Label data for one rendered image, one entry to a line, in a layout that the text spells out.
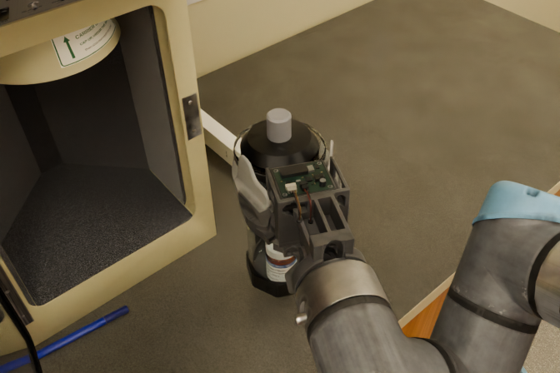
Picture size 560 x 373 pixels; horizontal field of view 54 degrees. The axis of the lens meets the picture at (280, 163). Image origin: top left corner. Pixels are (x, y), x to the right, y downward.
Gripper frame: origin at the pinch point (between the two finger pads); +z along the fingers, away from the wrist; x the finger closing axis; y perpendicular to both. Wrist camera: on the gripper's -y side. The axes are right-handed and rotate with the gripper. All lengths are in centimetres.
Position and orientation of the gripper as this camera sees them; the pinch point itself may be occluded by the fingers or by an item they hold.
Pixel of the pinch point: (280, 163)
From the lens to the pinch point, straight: 65.3
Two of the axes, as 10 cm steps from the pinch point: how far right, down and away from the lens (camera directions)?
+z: -2.4, -6.2, 7.5
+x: -9.7, 1.7, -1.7
